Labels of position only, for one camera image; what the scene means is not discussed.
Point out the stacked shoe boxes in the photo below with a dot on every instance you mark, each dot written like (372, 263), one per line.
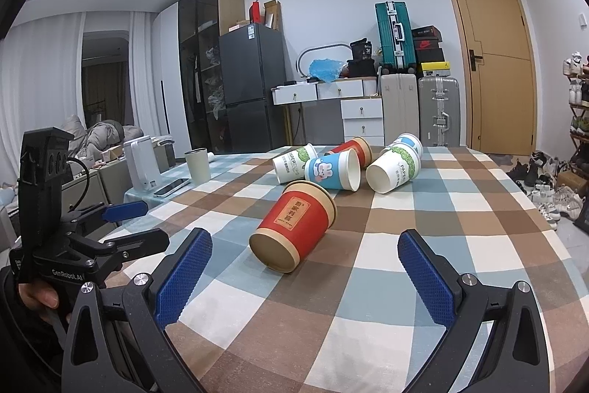
(427, 44)

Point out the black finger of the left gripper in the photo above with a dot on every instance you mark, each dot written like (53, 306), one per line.
(132, 247)

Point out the white appliance jug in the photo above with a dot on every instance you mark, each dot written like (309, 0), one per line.
(142, 164)

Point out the black bag on desk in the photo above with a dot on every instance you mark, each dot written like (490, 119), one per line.
(362, 62)

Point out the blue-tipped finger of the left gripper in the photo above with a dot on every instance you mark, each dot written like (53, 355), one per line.
(111, 213)

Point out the grey bedding pile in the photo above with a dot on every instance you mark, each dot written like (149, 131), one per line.
(92, 143)

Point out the checkered tablecloth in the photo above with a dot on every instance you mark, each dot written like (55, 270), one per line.
(348, 319)

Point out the red paper cup front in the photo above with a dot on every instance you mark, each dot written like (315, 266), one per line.
(294, 226)

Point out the teal suitcase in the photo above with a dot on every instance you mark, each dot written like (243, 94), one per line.
(396, 41)

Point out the black refrigerator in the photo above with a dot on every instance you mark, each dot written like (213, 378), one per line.
(253, 64)

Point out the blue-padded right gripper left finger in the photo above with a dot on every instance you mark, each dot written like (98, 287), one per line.
(117, 340)

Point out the cream tumbler mug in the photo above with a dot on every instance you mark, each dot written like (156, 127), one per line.
(198, 164)

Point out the blue plastic bag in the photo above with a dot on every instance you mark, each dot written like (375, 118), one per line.
(326, 70)

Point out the white drawer desk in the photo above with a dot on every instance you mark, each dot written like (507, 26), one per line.
(360, 110)

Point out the white green paper cup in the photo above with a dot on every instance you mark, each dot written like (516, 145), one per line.
(290, 166)
(397, 165)

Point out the black smartphone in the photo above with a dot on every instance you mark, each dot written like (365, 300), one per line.
(171, 187)

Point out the blue bunny paper cup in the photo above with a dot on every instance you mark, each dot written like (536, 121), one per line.
(335, 171)

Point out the red paper cup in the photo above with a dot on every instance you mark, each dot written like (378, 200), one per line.
(294, 226)
(360, 146)

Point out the red paper cup back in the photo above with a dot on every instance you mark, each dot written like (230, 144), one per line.
(360, 146)

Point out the dark glass cabinet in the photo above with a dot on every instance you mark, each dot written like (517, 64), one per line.
(202, 23)

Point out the shoe rack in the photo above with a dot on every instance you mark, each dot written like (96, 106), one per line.
(575, 71)

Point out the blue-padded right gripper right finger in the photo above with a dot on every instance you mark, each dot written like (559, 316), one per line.
(514, 358)

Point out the beige suitcase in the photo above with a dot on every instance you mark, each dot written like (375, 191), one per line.
(400, 105)

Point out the white curtain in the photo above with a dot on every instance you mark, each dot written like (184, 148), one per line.
(41, 81)

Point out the wooden door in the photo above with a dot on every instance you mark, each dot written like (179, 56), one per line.
(501, 105)

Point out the person's hand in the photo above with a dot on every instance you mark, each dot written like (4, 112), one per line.
(39, 296)

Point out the white green paper cup right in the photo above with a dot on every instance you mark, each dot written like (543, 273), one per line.
(397, 165)

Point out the blue white paper cup back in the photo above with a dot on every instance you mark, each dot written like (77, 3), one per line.
(410, 140)

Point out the silver suitcase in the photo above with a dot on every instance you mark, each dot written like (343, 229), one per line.
(439, 112)

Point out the white green paper cup left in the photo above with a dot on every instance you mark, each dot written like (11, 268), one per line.
(290, 166)

